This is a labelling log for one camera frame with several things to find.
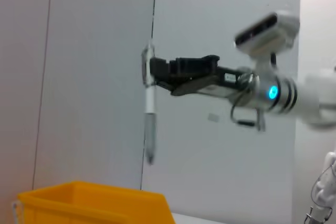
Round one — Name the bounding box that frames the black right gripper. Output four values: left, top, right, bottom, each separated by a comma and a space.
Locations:
149, 55, 255, 99

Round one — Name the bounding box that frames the silver ballpoint pen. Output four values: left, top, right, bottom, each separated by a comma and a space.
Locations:
141, 40, 159, 166

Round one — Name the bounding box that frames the yellow plastic bin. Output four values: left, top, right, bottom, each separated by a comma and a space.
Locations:
17, 180, 176, 224

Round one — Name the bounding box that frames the white humanoid robot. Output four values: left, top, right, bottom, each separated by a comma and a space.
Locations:
304, 150, 336, 224

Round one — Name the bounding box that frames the right gripper grey cable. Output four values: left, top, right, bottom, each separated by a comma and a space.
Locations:
230, 87, 266, 132

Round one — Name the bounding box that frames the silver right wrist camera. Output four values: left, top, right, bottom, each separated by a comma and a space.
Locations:
233, 10, 300, 70

